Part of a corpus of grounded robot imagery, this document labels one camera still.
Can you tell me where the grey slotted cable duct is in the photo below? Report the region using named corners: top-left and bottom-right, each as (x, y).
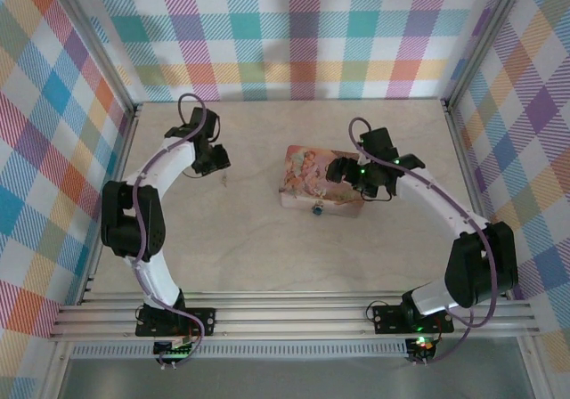
top-left (70, 344), bottom-right (411, 358)

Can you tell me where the grey metal panel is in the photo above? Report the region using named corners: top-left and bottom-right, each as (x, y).
top-left (57, 357), bottom-right (535, 399)

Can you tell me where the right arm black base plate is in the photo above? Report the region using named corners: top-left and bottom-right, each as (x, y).
top-left (371, 303), bottom-right (455, 334)

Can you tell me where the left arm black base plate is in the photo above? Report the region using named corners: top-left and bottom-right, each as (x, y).
top-left (135, 305), bottom-right (217, 338)

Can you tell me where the aluminium mounting rail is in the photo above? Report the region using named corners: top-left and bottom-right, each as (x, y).
top-left (48, 298), bottom-right (540, 342)

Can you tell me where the aluminium side rail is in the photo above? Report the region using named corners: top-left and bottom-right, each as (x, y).
top-left (443, 100), bottom-right (513, 302)
top-left (75, 104), bottom-right (143, 306)

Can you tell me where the pink fairy picture tin box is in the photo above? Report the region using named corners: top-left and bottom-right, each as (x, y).
top-left (276, 144), bottom-right (367, 218)

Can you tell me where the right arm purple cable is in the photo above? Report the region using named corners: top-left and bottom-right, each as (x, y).
top-left (348, 117), bottom-right (502, 364)

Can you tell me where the aluminium corner post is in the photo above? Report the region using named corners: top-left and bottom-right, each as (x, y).
top-left (44, 0), bottom-right (144, 122)
top-left (440, 0), bottom-right (535, 115)

